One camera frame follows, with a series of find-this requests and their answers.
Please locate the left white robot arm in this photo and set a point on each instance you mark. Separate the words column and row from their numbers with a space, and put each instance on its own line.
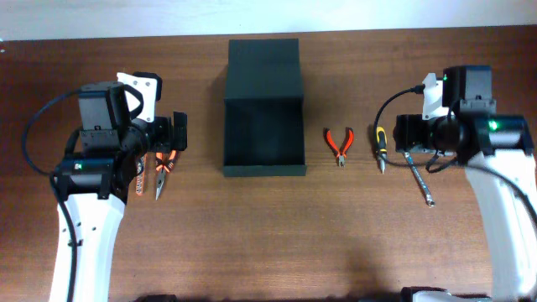
column 91, row 182

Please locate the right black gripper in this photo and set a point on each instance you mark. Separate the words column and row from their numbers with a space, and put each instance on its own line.
column 406, row 132

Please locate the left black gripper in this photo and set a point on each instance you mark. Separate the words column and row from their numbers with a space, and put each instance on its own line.
column 181, row 140

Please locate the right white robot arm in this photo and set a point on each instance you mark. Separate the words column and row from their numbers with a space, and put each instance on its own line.
column 459, row 118

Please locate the black open box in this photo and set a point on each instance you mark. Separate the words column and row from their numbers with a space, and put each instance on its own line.
column 264, row 131

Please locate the silver combination wrench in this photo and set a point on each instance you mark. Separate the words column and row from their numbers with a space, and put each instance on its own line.
column 420, row 181

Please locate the orange black needle-nose pliers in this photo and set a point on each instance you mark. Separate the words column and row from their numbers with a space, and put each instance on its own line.
column 164, row 165

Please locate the yellow black screwdriver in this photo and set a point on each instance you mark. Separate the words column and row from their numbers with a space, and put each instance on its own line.
column 381, row 148

